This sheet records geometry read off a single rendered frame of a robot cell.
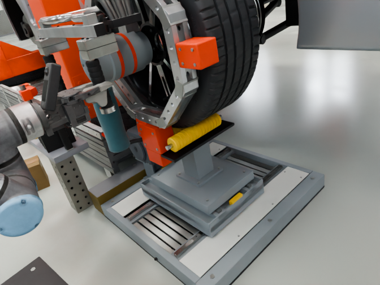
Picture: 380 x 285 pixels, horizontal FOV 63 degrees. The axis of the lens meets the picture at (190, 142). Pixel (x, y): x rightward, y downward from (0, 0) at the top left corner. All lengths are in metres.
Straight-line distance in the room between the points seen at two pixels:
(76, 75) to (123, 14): 0.71
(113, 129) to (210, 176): 0.48
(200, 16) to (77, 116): 0.43
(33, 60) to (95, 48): 2.65
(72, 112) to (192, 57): 0.34
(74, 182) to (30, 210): 1.11
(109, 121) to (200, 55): 0.51
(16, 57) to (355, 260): 3.14
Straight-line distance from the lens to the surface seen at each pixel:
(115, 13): 0.88
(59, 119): 0.86
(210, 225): 1.29
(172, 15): 0.90
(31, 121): 0.80
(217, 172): 1.44
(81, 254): 1.64
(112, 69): 1.04
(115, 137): 1.25
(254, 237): 1.33
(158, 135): 1.18
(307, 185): 1.58
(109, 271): 1.49
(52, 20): 1.11
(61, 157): 1.52
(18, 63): 3.46
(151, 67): 1.23
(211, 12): 0.94
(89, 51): 0.85
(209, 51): 0.87
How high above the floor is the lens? 1.04
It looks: 28 degrees down
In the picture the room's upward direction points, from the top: 12 degrees counter-clockwise
